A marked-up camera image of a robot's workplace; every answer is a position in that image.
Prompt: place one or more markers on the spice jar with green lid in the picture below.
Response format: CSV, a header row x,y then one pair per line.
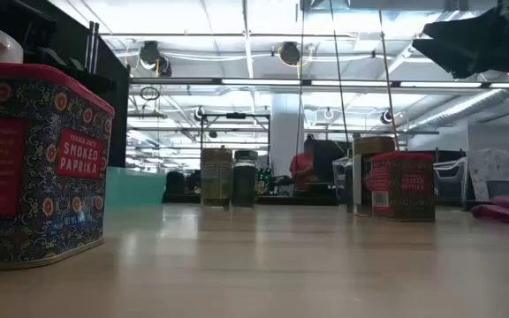
x,y
244,181

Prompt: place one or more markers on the black curtain partition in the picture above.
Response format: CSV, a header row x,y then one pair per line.
x,y
115,110

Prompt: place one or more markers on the smoked paprika tin red lid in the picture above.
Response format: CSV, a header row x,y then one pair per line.
x,y
38,176
402,190

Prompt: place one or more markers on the long ceiling light bar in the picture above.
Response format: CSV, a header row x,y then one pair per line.
x,y
259,82

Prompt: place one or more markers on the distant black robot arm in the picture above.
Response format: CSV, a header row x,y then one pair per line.
x,y
264,179

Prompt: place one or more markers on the clear plastic bin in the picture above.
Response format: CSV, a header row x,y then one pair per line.
x,y
451,168

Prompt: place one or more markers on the purple folded cloth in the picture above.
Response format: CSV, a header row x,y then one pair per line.
x,y
506,212

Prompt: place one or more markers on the black chair back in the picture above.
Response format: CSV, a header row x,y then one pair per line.
x,y
175,183

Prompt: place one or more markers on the white patterned board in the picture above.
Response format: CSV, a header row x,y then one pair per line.
x,y
491,170

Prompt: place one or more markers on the black table frame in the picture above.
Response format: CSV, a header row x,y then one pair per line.
x,y
237,199

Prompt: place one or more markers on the teal plastic bin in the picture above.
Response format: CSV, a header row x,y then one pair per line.
x,y
135,187

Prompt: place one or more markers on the person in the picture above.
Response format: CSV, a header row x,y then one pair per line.
x,y
301,170

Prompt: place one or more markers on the white building column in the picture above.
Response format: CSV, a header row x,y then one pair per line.
x,y
285,132

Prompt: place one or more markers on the black monitor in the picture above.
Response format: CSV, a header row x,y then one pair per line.
x,y
325,161

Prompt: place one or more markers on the grey chair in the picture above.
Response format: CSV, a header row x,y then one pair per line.
x,y
502,189

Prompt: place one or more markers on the thin metal rod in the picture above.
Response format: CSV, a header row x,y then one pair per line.
x,y
95,44
88,44

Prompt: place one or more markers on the distant black rig frame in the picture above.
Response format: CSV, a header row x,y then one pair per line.
x,y
235,115

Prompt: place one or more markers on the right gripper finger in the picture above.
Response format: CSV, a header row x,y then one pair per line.
x,y
449,47
462,65

